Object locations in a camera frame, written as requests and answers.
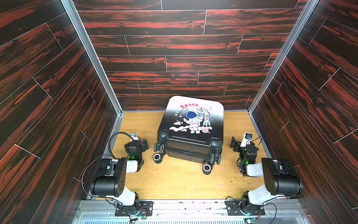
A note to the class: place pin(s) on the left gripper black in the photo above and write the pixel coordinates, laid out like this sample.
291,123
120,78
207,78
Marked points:
141,144

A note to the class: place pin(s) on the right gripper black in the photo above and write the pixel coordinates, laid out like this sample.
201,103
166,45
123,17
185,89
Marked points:
236,144

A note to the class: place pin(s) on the black white astronaut suitcase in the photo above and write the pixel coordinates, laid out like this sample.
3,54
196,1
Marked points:
192,130

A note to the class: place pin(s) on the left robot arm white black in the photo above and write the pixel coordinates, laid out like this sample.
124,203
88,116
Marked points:
109,180

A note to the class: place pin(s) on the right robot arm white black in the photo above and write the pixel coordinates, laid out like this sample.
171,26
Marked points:
280,178

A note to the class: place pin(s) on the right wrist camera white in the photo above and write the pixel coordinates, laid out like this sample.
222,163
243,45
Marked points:
247,138

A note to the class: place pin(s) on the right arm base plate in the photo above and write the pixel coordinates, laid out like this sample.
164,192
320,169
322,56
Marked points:
238,208

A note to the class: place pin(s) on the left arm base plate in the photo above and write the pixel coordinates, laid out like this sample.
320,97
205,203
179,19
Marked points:
139,209

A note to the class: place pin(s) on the aluminium front rail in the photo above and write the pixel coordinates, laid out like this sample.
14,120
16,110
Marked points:
214,211

